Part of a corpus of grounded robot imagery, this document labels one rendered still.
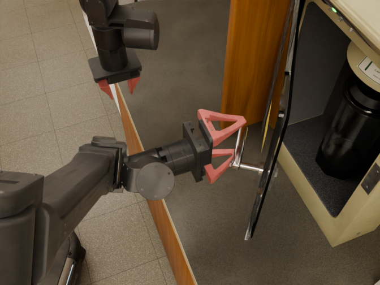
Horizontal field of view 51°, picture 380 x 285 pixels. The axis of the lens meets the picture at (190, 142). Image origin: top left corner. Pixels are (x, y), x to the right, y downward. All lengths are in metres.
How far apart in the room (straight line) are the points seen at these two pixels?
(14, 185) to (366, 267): 0.78
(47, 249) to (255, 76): 0.70
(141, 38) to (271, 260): 0.52
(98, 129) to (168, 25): 1.08
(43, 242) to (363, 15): 0.38
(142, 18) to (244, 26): 0.20
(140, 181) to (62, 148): 1.72
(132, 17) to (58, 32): 2.25
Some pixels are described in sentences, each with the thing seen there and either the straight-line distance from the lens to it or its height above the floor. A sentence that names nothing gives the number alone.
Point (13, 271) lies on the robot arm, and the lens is 0.29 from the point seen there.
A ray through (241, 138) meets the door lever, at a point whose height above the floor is 1.21.
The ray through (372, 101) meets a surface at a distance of 0.76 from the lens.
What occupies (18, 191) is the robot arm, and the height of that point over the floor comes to 1.53.
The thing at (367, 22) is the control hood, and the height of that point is 1.51.
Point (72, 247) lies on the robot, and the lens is 1.70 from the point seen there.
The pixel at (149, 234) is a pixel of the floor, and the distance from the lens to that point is 1.93.
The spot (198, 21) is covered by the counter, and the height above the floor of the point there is 0.94.
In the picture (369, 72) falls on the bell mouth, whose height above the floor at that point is 1.33.
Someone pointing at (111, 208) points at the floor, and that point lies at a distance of 2.02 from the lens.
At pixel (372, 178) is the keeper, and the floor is 1.20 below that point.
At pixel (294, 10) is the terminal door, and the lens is 0.67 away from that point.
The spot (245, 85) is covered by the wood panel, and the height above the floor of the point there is 1.10.
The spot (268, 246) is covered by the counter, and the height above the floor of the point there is 0.94.
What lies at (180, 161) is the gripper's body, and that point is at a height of 1.22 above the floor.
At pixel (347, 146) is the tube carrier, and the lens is 0.85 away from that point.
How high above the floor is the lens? 1.76
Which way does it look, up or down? 54 degrees down
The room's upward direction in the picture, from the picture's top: straight up
